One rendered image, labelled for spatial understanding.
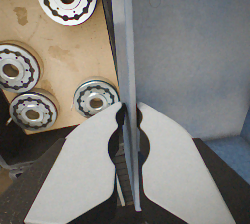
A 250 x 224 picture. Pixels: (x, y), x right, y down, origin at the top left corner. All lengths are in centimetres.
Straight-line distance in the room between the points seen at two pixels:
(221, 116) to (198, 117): 3
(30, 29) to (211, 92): 35
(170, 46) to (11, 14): 33
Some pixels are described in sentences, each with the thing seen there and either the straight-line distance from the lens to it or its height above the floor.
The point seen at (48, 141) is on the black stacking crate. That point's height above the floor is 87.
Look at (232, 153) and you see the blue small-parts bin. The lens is 24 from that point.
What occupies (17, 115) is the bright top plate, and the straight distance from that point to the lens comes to 48.
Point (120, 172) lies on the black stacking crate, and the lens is 64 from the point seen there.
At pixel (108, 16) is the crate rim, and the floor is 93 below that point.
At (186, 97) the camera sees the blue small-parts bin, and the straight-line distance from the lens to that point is 20.
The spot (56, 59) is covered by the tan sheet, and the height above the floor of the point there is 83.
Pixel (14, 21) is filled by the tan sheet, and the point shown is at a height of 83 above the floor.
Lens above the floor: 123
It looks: 60 degrees down
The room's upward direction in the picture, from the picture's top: 166 degrees clockwise
